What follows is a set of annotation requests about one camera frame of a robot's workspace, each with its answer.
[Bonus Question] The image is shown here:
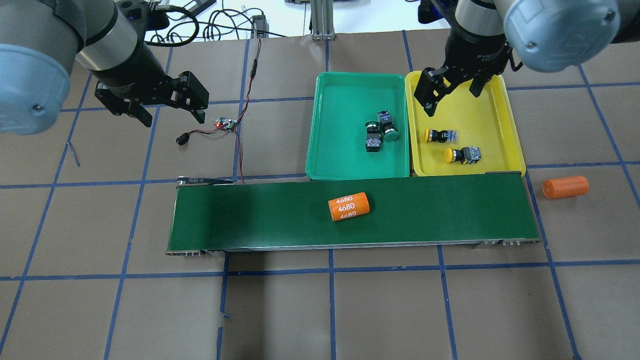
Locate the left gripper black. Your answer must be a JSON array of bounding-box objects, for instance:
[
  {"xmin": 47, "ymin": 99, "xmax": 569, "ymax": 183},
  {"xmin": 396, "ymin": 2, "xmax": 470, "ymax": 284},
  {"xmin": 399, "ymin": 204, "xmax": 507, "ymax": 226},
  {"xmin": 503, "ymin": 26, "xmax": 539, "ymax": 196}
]
[{"xmin": 87, "ymin": 0, "xmax": 210, "ymax": 128}]

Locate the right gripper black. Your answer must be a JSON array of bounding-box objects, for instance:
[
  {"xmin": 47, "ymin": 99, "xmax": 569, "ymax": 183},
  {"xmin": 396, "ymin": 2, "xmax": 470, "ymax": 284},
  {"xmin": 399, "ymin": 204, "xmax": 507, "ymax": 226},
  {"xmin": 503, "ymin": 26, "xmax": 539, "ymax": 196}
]
[{"xmin": 417, "ymin": 0, "xmax": 513, "ymax": 117}]

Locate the yellow push button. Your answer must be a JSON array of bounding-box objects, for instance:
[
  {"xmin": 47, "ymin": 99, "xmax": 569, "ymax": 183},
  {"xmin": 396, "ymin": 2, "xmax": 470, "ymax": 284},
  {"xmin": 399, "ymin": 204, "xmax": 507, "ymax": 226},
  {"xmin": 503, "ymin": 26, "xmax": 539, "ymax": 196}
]
[
  {"xmin": 424, "ymin": 129, "xmax": 458, "ymax": 144},
  {"xmin": 444, "ymin": 146, "xmax": 482, "ymax": 165}
]

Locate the green push button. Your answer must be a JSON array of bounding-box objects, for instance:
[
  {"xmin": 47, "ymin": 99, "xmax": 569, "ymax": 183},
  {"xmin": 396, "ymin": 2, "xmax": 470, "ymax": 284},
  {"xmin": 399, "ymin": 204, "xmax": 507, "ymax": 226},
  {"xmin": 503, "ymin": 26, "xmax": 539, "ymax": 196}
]
[
  {"xmin": 377, "ymin": 110, "xmax": 400, "ymax": 142},
  {"xmin": 365, "ymin": 121, "xmax": 383, "ymax": 153}
]

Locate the plain orange cylinder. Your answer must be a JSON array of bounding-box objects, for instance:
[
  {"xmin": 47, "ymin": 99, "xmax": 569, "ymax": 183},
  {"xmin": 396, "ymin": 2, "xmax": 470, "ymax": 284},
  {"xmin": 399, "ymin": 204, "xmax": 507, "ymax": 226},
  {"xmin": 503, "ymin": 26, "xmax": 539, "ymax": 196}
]
[{"xmin": 542, "ymin": 175, "xmax": 590, "ymax": 199}]

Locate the orange cylinder with 4680 print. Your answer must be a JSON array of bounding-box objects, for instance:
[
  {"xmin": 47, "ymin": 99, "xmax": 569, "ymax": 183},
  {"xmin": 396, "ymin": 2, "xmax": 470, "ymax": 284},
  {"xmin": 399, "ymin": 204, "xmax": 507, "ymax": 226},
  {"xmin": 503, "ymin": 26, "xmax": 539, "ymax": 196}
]
[{"xmin": 327, "ymin": 192, "xmax": 371, "ymax": 223}]

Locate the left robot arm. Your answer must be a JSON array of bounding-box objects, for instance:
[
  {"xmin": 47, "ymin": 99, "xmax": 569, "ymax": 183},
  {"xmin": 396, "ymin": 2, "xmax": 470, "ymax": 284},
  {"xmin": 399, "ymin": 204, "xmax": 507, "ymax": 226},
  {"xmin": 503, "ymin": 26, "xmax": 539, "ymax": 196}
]
[{"xmin": 0, "ymin": 0, "xmax": 210, "ymax": 135}]

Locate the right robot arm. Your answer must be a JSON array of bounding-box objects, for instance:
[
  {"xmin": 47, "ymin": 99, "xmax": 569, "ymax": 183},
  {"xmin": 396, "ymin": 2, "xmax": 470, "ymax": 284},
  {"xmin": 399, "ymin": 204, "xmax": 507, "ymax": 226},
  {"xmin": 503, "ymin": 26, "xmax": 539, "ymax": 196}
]
[{"xmin": 413, "ymin": 0, "xmax": 640, "ymax": 117}]

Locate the yellow plastic tray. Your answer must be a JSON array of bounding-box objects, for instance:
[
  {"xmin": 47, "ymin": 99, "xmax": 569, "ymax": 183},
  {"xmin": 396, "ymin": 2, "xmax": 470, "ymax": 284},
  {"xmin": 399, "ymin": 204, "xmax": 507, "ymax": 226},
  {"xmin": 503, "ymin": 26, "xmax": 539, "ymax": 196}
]
[{"xmin": 405, "ymin": 71, "xmax": 526, "ymax": 177}]

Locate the motor speed controller board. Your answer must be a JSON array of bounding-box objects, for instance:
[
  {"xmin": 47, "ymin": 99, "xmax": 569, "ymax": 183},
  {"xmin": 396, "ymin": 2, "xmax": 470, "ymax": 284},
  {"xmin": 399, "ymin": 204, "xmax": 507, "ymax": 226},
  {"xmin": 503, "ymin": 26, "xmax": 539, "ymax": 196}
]
[{"xmin": 214, "ymin": 117, "xmax": 238, "ymax": 132}]

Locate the green plastic tray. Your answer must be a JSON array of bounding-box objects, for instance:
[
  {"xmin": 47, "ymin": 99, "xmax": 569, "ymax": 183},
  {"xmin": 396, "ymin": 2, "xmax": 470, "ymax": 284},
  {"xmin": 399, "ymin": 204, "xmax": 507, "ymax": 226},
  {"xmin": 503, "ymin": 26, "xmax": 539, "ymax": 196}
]
[{"xmin": 305, "ymin": 71, "xmax": 410, "ymax": 181}]

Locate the green conveyor belt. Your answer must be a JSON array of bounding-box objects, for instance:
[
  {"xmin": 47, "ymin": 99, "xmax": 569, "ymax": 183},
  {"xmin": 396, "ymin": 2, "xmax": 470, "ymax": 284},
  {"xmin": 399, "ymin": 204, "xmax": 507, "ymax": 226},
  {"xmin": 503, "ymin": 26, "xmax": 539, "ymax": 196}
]
[{"xmin": 166, "ymin": 173, "xmax": 539, "ymax": 256}]

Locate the red black wire with plug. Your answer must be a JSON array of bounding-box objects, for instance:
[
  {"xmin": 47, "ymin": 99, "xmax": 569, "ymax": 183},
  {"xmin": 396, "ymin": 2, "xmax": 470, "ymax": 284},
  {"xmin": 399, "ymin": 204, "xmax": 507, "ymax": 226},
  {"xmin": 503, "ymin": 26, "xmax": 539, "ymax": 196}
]
[{"xmin": 175, "ymin": 125, "xmax": 226, "ymax": 147}]

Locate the black cable tie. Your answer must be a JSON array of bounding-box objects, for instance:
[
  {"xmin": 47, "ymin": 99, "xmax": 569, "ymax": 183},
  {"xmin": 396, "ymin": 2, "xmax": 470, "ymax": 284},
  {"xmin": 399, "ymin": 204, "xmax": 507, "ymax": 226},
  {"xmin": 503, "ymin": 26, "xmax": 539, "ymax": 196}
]
[{"xmin": 66, "ymin": 141, "xmax": 81, "ymax": 167}]

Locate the red black power wire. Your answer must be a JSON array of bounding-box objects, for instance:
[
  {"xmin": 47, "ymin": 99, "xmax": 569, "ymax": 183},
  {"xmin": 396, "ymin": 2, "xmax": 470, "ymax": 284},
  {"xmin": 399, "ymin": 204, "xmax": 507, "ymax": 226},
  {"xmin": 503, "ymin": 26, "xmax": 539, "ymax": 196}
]
[{"xmin": 234, "ymin": 37, "xmax": 263, "ymax": 185}]

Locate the aluminium frame post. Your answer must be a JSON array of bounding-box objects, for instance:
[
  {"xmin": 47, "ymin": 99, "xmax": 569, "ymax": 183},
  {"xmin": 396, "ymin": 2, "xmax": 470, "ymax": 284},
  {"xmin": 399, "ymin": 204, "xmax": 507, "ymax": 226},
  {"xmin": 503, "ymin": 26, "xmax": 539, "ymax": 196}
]
[{"xmin": 310, "ymin": 0, "xmax": 336, "ymax": 43}]

